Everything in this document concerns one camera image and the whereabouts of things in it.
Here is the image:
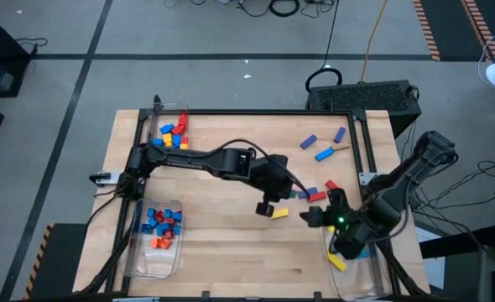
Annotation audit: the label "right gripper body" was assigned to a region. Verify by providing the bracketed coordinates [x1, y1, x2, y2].
[325, 205, 378, 261]

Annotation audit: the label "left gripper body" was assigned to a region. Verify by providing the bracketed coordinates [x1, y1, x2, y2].
[251, 154, 294, 203]

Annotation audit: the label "clear plastic bin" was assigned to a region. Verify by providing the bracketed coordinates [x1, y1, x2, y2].
[140, 100, 190, 152]
[119, 196, 185, 280]
[322, 224, 394, 301]

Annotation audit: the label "black desk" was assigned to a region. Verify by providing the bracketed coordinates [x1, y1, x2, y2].
[419, 224, 495, 259]

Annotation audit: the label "black perforated computer case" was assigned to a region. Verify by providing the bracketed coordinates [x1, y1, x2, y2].
[305, 79, 423, 139]

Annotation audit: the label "black floor mat striped edges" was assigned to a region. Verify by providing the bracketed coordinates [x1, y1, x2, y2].
[413, 0, 495, 63]
[23, 222, 89, 301]

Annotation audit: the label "black cable with coil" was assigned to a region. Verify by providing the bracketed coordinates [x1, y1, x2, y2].
[304, 0, 344, 94]

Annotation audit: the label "black coiled cable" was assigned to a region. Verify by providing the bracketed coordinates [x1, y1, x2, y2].
[268, 0, 301, 18]

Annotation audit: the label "yellow cable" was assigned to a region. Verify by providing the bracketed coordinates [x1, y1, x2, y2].
[359, 0, 389, 83]

